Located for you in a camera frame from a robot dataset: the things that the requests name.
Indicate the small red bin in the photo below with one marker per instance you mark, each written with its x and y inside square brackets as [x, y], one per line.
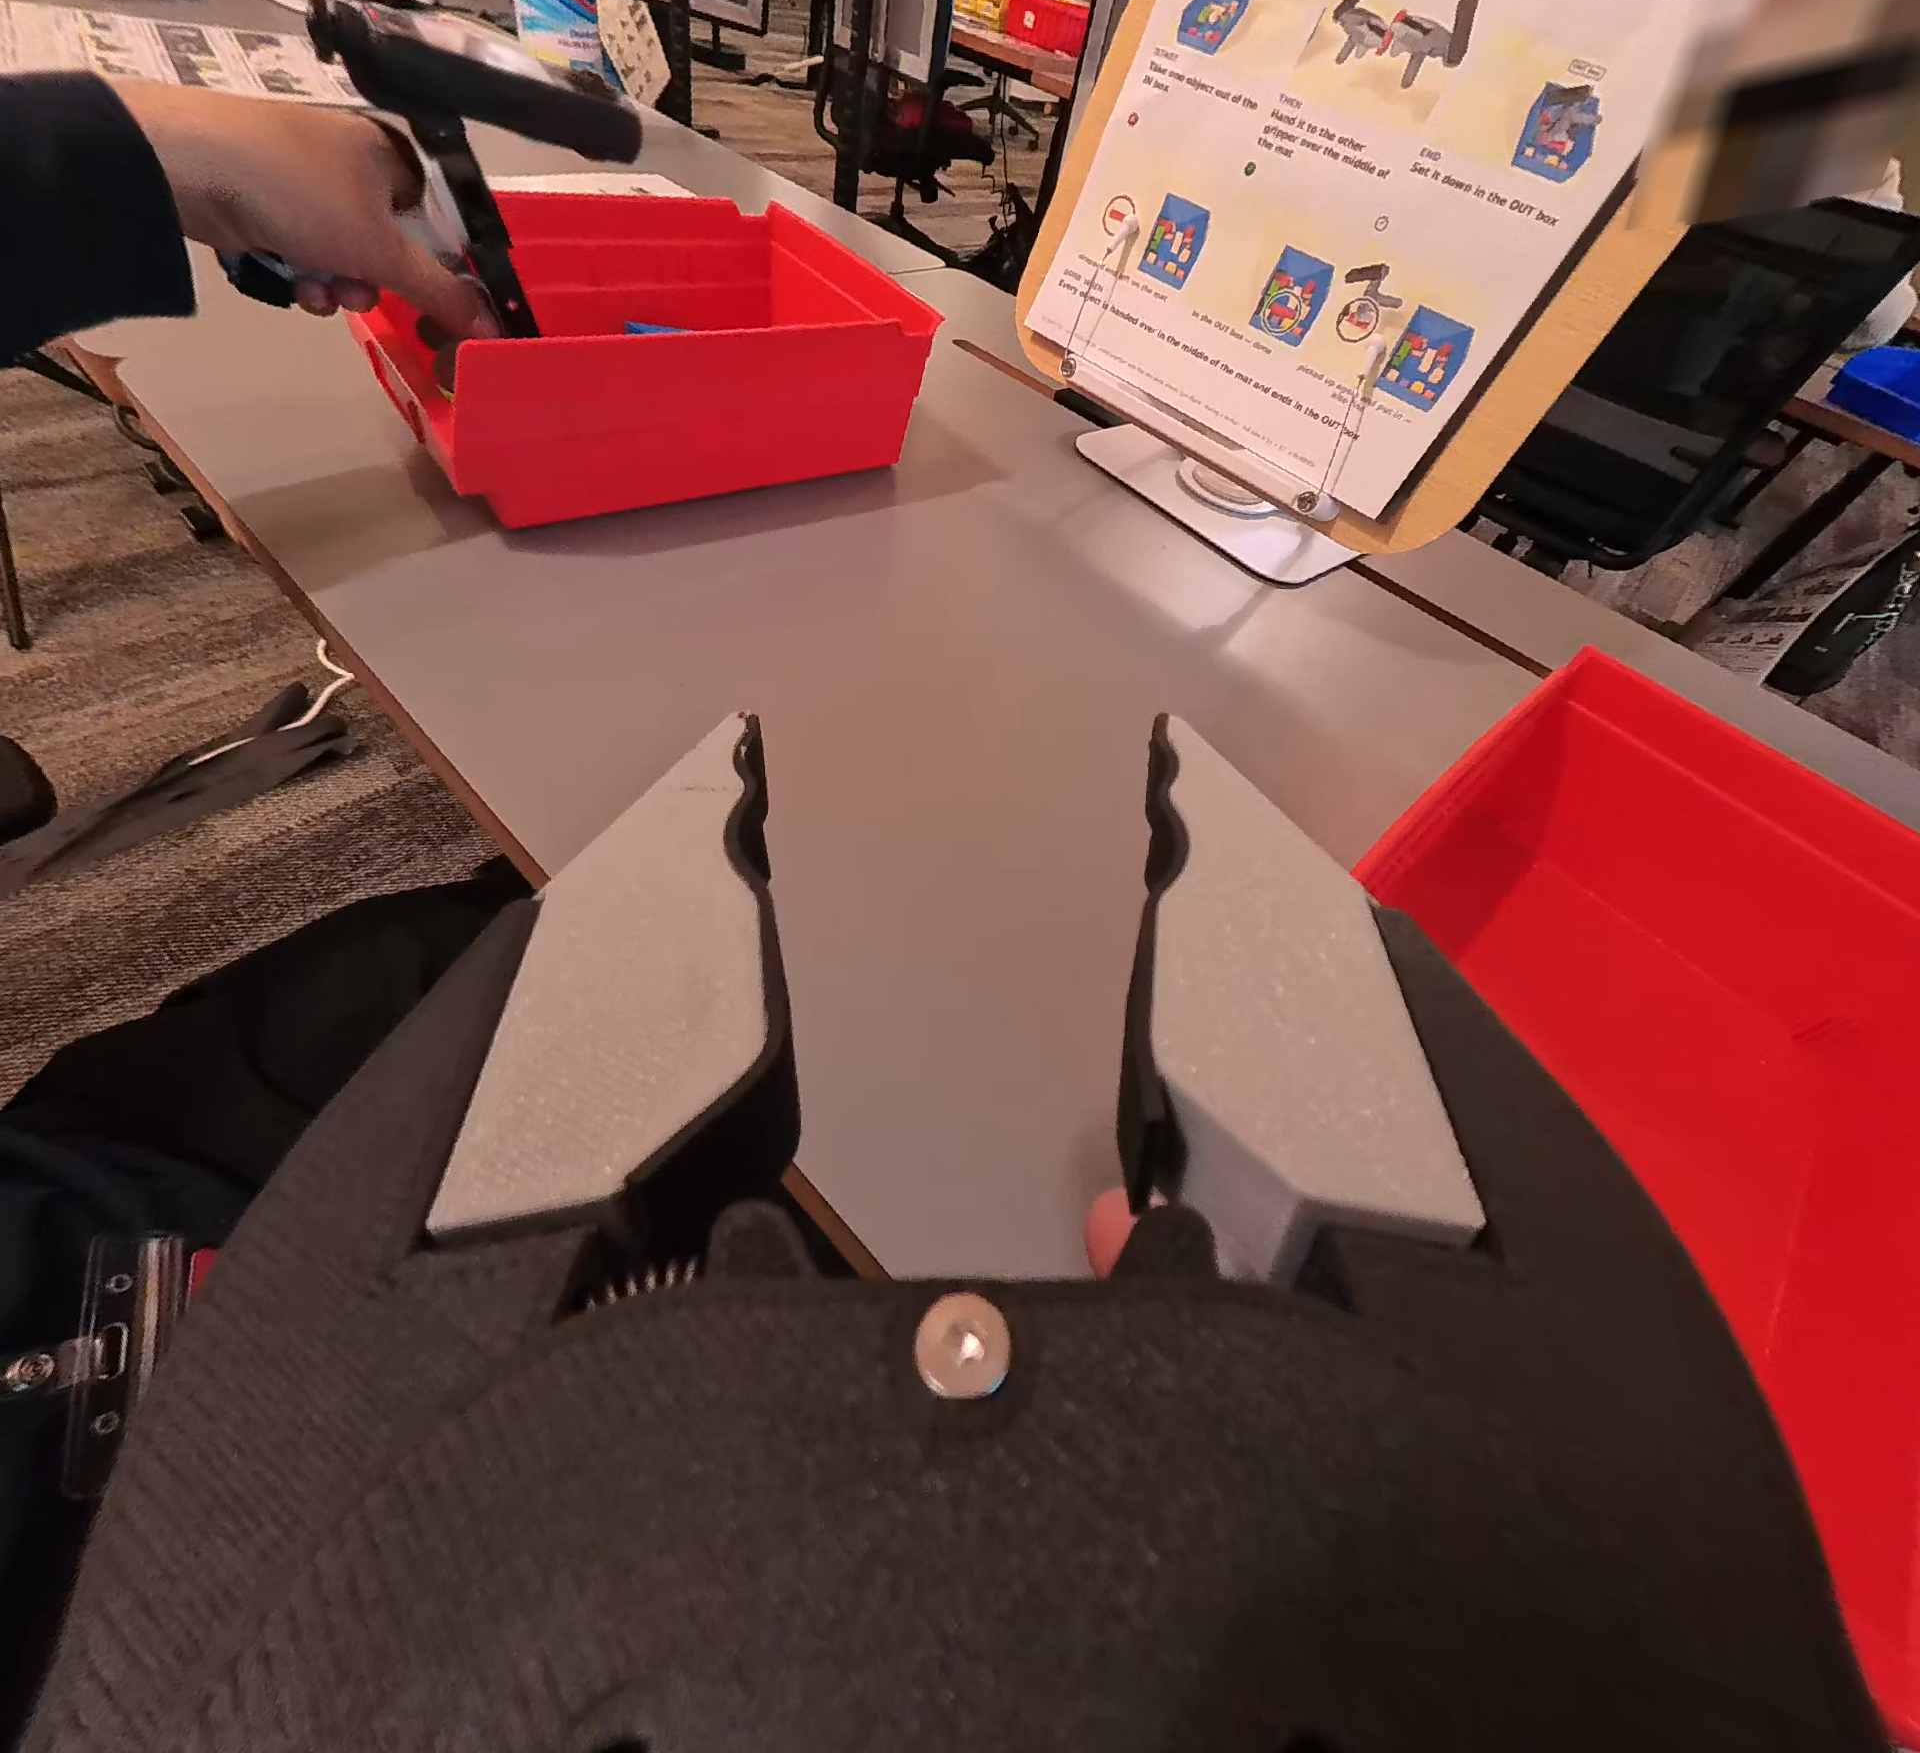
[1048, 21]

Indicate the clear badge holder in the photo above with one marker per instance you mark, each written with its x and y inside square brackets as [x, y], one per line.
[114, 1334]

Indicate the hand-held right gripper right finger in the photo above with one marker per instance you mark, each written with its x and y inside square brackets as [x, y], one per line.
[1290, 1033]

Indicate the blue wooden block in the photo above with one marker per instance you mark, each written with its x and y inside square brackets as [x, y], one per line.
[660, 327]

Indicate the white paper with red print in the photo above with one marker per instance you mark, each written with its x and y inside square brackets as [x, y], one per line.
[600, 183]

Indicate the person's right hand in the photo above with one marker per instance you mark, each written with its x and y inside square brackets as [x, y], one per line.
[1108, 1230]

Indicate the instruction poster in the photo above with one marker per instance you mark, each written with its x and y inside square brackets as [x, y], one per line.
[1425, 135]

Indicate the blue plastic bin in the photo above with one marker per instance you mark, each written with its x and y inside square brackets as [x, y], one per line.
[1882, 392]

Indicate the black mesh office chair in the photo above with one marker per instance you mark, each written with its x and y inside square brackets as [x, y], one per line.
[1681, 359]

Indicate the person's left hand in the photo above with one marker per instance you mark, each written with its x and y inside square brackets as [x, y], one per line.
[300, 195]

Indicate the red plastic bin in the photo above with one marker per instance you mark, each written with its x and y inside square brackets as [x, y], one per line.
[676, 433]
[1650, 960]

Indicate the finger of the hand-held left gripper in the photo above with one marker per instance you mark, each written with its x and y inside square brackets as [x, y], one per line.
[489, 238]

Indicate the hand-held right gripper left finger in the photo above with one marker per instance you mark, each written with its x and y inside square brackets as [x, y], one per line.
[630, 1018]

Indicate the person's left forearm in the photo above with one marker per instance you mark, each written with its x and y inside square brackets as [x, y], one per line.
[76, 209]

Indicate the picture-printed paper sheet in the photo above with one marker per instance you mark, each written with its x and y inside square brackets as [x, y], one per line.
[149, 51]

